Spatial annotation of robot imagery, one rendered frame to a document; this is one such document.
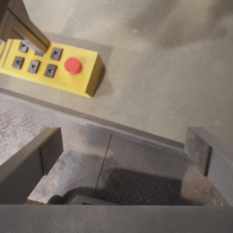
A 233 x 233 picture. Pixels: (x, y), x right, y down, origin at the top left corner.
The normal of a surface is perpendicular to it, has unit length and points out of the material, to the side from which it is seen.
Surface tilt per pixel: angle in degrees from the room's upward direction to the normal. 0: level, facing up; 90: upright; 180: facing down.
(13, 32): 90
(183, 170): 0
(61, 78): 0
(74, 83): 0
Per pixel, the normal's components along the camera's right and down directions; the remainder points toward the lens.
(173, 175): -0.14, -0.12
